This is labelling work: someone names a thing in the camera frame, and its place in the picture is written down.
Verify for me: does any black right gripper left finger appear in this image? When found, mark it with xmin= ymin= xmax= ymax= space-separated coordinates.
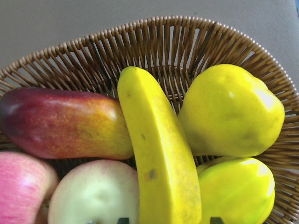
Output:
xmin=117 ymin=217 xmax=130 ymax=224

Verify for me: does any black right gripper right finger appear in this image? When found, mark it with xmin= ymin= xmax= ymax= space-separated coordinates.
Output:
xmin=210 ymin=217 xmax=223 ymax=224

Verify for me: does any pale green apple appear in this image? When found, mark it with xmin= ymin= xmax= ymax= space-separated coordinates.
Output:
xmin=48 ymin=160 xmax=139 ymax=224

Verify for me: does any yellow mango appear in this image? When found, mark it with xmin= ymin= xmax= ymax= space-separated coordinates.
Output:
xmin=197 ymin=157 xmax=275 ymax=224

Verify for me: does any dark red apple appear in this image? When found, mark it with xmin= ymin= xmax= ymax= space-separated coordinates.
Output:
xmin=0 ymin=87 xmax=134 ymax=160

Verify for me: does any brown woven basket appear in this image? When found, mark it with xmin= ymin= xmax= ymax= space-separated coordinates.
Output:
xmin=0 ymin=16 xmax=299 ymax=224

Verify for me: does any yellow lemon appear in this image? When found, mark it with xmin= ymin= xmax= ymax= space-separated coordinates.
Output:
xmin=178 ymin=64 xmax=285 ymax=157

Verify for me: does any red pink apple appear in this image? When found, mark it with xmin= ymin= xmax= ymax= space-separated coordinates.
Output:
xmin=0 ymin=151 xmax=59 ymax=224

